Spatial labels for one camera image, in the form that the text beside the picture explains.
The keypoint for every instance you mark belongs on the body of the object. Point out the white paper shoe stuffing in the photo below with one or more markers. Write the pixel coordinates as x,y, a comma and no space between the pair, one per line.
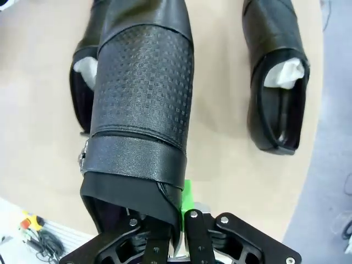
86,71
286,72

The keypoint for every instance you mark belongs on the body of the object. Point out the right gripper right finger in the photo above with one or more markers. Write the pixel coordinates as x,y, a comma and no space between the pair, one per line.
198,236

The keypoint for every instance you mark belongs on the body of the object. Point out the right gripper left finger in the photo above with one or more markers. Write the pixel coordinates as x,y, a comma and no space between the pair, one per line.
115,250

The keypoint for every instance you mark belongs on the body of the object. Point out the yellow red emergency stop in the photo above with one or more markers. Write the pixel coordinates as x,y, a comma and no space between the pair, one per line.
27,221

